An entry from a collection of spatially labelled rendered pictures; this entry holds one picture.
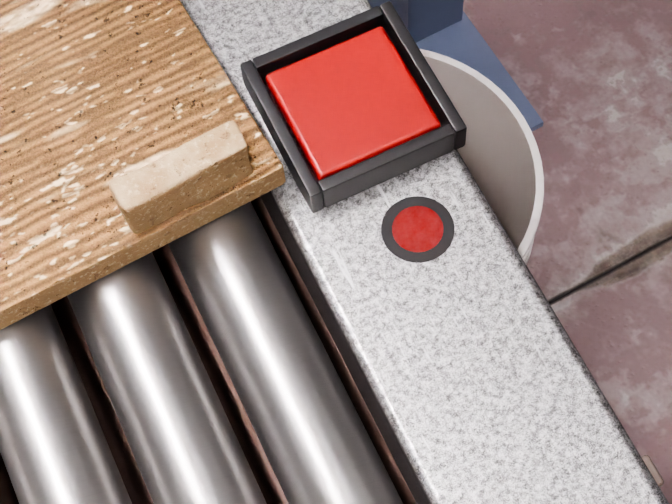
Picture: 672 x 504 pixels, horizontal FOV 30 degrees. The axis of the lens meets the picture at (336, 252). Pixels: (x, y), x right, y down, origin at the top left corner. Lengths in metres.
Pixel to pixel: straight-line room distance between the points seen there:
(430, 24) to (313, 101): 1.12
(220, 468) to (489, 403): 0.11
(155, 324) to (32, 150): 0.10
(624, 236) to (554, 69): 0.25
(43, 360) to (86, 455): 0.05
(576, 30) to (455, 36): 0.16
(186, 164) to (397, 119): 0.10
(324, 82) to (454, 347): 0.13
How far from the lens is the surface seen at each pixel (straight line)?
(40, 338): 0.55
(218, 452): 0.51
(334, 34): 0.58
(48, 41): 0.59
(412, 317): 0.53
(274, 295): 0.53
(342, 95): 0.56
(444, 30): 1.70
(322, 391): 0.52
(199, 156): 0.52
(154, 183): 0.51
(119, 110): 0.56
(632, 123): 1.66
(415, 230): 0.55
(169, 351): 0.53
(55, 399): 0.53
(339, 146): 0.55
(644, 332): 1.54
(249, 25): 0.60
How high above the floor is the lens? 1.41
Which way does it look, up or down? 65 degrees down
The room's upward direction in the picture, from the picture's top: 6 degrees counter-clockwise
